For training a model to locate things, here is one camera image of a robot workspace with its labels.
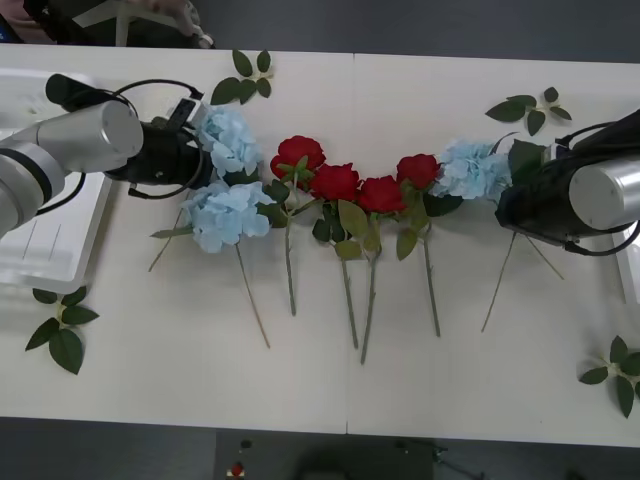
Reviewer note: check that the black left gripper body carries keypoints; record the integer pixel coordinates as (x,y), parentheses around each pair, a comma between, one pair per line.
(187,160)

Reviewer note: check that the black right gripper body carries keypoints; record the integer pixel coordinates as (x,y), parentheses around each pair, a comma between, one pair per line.
(522,210)

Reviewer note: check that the red rose with green stem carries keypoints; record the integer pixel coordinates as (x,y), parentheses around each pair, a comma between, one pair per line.
(334,181)
(297,155)
(417,171)
(381,195)

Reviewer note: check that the silver and black left arm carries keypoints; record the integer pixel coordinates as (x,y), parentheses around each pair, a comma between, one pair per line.
(85,137)

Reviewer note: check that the silver and black right arm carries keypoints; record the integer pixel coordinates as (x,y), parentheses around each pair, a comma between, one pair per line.
(605,195)

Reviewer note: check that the loose green leaf twig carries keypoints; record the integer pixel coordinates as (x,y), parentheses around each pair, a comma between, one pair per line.
(512,110)
(65,345)
(235,89)
(624,395)

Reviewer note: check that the white chair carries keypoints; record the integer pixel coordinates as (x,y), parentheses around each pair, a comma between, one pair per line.
(122,25)

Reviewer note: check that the shallow white box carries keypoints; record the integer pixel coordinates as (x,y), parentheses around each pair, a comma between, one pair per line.
(50,250)

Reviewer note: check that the person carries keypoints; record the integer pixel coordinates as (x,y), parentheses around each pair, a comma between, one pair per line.
(30,17)

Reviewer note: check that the dark robot torso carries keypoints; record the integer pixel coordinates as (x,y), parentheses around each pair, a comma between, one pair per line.
(320,462)

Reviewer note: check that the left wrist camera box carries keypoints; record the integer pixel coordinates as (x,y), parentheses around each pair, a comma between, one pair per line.
(196,112)

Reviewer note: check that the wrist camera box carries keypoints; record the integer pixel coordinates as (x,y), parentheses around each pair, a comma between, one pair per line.
(196,112)
(560,149)

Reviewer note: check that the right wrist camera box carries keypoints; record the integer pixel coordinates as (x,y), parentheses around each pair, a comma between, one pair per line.
(560,149)

